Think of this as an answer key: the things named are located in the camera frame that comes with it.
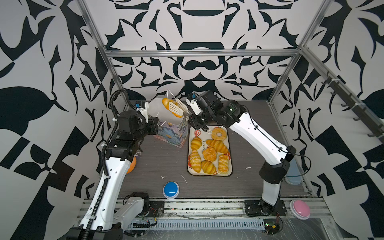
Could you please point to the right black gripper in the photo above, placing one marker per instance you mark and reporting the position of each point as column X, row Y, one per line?
column 194, row 122

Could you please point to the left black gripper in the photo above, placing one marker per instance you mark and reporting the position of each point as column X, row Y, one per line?
column 151, row 125

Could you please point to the floral paper gift bag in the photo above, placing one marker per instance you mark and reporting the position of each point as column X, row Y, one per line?
column 171, row 129

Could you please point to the small fake croissant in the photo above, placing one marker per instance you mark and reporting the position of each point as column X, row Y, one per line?
column 196, row 143

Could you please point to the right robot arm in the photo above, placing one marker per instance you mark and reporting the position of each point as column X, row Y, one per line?
column 277, row 156

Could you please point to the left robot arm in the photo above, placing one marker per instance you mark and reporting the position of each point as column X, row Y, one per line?
column 102, row 221

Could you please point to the round fake pastry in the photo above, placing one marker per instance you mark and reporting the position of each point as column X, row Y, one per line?
column 210, row 154

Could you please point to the long fake croissant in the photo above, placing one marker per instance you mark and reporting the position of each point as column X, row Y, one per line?
column 218, row 145

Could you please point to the fake twisted bread roll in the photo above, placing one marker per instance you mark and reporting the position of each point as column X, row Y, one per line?
column 223, row 165

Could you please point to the orange plush toy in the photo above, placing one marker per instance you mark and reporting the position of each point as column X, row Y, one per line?
column 132, row 166

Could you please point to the white strawberry tray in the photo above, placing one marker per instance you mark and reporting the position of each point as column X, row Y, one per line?
column 205, row 136

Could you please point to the blue push button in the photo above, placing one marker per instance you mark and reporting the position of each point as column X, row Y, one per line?
column 171, row 190

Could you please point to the light blue lid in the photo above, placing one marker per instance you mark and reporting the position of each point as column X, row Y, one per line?
column 293, row 176

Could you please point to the small green-lit circuit board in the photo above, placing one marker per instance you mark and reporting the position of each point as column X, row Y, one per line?
column 273, row 227

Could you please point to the pink push button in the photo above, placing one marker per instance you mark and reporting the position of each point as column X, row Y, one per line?
column 300, row 209

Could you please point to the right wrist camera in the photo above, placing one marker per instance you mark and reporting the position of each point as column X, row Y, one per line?
column 191, row 101

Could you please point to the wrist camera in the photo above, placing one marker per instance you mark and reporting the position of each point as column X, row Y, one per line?
column 143, row 107
column 191, row 101

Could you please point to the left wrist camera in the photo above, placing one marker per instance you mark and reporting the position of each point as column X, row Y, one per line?
column 143, row 107

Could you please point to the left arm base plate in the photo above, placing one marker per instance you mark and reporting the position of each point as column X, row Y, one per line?
column 154, row 208

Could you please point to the white slotted cable duct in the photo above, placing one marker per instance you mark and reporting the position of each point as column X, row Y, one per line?
column 202, row 224

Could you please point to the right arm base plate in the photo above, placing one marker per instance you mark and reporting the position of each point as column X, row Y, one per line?
column 259, row 208

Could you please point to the black wall hook rack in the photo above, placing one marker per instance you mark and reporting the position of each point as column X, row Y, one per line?
column 353, row 103

